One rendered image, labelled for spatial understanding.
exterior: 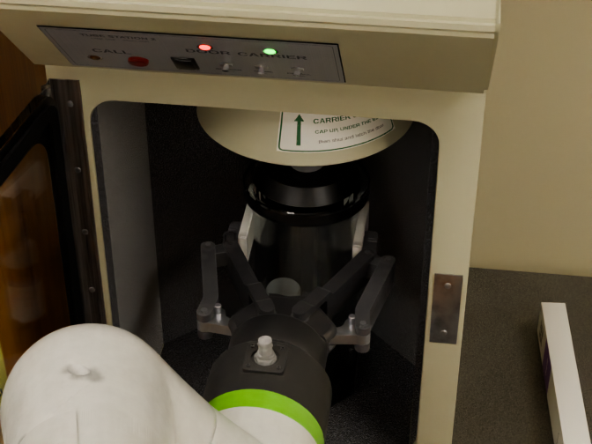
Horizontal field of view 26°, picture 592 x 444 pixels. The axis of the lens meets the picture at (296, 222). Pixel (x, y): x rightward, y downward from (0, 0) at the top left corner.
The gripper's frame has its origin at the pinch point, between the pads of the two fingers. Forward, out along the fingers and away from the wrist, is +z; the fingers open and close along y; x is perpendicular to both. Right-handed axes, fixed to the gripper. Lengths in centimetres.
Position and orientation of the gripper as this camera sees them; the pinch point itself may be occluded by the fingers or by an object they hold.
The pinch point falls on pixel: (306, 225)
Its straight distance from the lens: 111.3
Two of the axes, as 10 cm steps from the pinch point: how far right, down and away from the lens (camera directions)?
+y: -9.9, -0.8, 1.1
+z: 1.3, -5.7, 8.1
